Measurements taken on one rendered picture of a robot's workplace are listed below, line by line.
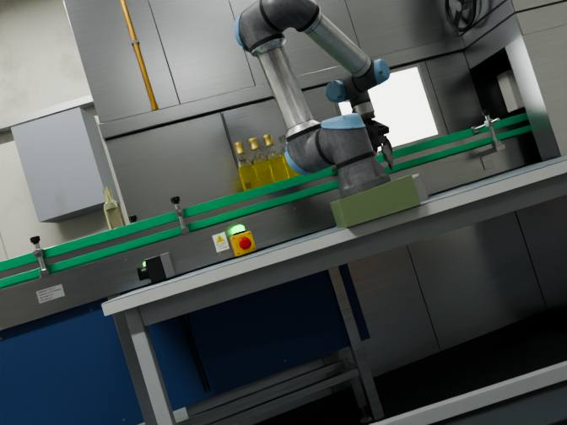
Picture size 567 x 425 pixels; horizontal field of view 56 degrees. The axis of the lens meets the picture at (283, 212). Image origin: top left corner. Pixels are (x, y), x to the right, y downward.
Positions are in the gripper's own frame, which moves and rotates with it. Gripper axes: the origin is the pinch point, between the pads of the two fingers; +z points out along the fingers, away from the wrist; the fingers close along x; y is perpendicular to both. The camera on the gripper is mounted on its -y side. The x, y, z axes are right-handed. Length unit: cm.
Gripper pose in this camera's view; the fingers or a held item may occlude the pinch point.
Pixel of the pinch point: (384, 168)
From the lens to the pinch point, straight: 195.1
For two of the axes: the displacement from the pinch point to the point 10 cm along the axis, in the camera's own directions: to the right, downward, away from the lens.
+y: -1.9, 0.9, 9.8
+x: -9.4, 2.9, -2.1
